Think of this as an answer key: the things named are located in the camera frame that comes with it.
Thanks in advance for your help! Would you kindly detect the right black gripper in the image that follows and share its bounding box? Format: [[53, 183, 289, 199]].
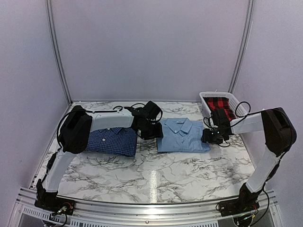
[[202, 128, 226, 144]]

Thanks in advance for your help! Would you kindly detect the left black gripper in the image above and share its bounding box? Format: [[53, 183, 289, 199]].
[[138, 121, 163, 140]]

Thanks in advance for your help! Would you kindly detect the blue checked shirt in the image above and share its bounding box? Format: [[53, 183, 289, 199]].
[[85, 128, 137, 157]]

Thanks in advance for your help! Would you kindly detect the light blue long sleeve shirt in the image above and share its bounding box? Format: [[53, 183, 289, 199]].
[[157, 118, 210, 153]]

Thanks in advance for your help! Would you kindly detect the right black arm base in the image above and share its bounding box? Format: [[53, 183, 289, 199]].
[[216, 184, 262, 217]]

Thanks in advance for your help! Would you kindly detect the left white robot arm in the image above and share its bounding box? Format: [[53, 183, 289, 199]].
[[36, 101, 163, 210]]

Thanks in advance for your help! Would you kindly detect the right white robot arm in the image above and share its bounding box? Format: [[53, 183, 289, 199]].
[[201, 107, 297, 193]]

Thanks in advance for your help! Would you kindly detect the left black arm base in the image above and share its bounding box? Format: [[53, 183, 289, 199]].
[[34, 179, 75, 215]]

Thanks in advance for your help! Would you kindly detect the white plastic basket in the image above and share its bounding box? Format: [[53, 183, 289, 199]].
[[199, 91, 247, 119]]

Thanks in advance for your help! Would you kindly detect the red black plaid shirt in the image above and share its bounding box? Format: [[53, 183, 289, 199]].
[[204, 97, 236, 121]]

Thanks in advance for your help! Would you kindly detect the front aluminium rail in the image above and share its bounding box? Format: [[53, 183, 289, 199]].
[[8, 188, 284, 227]]

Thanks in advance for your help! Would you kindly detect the right aluminium frame post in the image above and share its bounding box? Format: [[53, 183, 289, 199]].
[[228, 0, 255, 93]]

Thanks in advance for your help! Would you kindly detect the aluminium frame post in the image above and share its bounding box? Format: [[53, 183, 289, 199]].
[[228, 0, 255, 93], [45, 0, 72, 105]]

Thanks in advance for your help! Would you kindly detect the left aluminium frame post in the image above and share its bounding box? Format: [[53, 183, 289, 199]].
[[45, 0, 72, 105]]

